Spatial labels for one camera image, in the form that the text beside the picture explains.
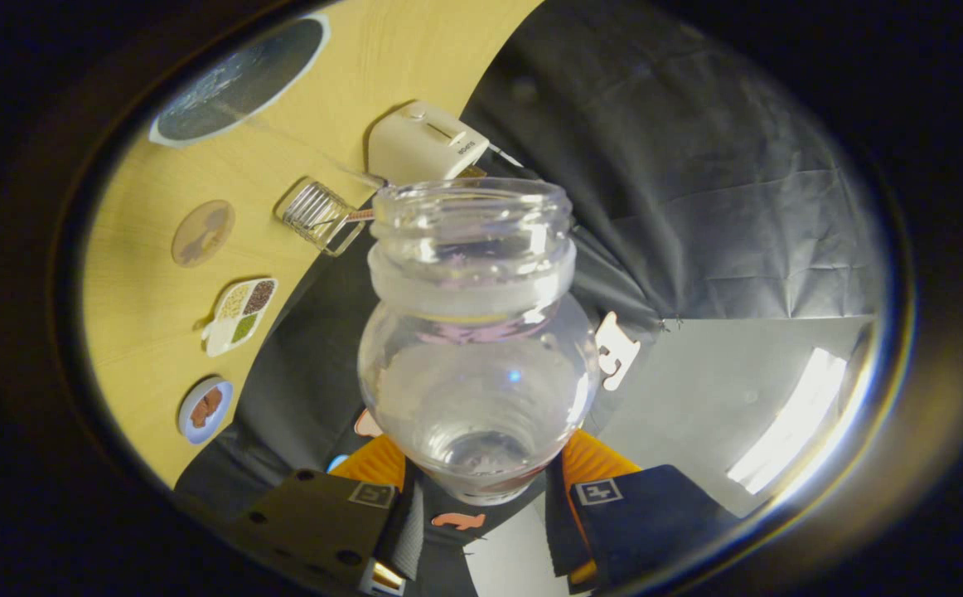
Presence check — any white divided bean dish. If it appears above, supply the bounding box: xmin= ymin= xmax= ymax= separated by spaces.
xmin=201 ymin=277 xmax=278 ymax=358

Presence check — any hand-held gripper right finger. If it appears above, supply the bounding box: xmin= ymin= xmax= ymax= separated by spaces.
xmin=544 ymin=428 xmax=752 ymax=596

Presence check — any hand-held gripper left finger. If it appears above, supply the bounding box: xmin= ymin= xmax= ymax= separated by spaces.
xmin=227 ymin=433 xmax=425 ymax=596

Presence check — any light blue plate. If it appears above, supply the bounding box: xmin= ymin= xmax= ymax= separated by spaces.
xmin=177 ymin=376 xmax=234 ymax=445

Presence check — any clear plastic juice bottle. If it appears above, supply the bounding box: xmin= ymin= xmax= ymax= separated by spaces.
xmin=357 ymin=178 xmax=601 ymax=507

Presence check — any metal wire basket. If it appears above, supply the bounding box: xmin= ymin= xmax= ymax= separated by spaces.
xmin=274 ymin=176 xmax=366 ymax=256

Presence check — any tall white cup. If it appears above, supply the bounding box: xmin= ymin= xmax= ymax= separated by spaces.
xmin=148 ymin=12 xmax=331 ymax=149

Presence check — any black backdrop cloth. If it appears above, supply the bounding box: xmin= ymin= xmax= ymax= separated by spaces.
xmin=173 ymin=0 xmax=888 ymax=597

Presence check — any light wooden table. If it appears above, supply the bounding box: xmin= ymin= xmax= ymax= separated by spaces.
xmin=82 ymin=0 xmax=544 ymax=488

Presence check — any white toaster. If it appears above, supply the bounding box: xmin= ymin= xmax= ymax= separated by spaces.
xmin=366 ymin=101 xmax=491 ymax=187

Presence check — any round cork coaster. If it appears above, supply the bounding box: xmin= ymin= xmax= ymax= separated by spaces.
xmin=171 ymin=199 xmax=236 ymax=269

